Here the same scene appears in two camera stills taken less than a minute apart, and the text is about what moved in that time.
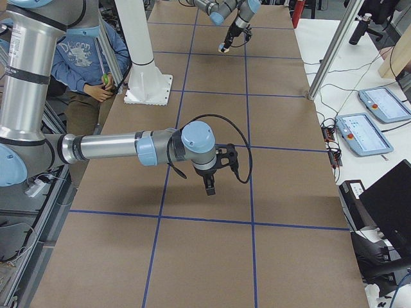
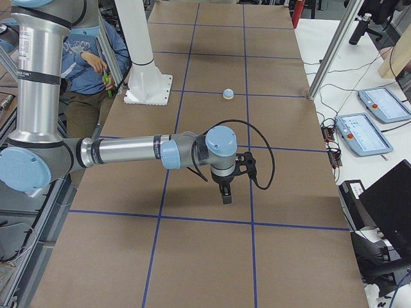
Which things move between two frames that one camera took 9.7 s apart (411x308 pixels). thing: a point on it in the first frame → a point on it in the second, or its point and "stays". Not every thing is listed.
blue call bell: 220,47 → 228,94
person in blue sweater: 79,74 stays
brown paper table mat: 135,234 stays
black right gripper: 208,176 → 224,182
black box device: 358,215 stays
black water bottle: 359,29 stays
